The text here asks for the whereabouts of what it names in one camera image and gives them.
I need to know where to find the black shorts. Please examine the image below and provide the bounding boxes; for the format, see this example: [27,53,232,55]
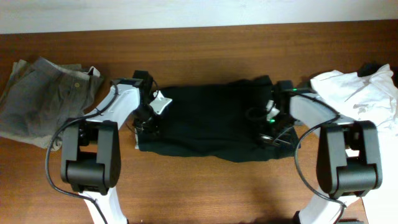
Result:
[137,75,299,162]

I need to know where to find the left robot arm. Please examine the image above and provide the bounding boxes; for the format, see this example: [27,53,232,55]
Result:
[60,70,158,223]

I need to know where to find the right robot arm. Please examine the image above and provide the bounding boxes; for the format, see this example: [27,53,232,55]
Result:
[261,80,382,224]

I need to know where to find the white crumpled shirt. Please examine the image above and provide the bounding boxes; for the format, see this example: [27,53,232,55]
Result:
[310,63,398,224]

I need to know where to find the dark green garment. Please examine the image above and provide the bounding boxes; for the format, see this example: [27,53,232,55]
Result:
[298,62,398,94]

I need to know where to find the grey folded shorts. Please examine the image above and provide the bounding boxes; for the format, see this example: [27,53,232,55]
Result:
[1,58,104,138]

